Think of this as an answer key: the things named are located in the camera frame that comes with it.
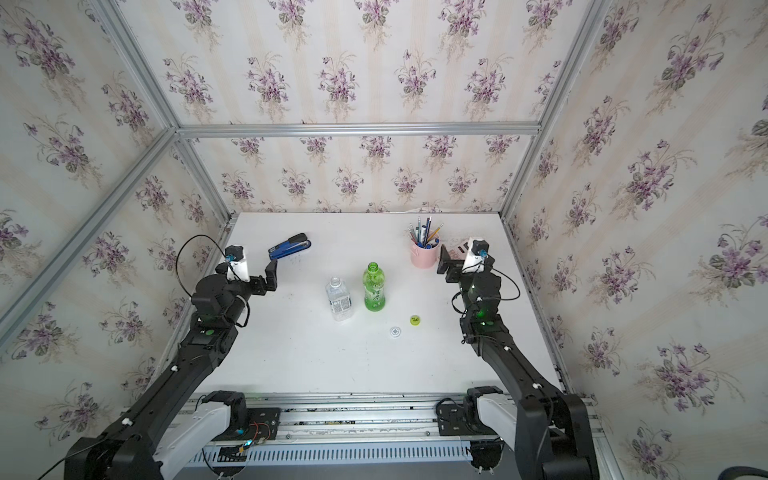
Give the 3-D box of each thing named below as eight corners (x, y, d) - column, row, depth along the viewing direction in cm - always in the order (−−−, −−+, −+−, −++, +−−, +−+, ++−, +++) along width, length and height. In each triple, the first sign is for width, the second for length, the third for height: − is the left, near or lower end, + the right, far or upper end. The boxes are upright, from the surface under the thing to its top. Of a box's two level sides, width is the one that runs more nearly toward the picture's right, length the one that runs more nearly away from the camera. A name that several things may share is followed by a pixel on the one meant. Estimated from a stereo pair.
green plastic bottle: (365, 312, 94) (362, 277, 79) (366, 295, 98) (363, 259, 83) (384, 312, 94) (385, 278, 79) (384, 295, 99) (385, 259, 83)
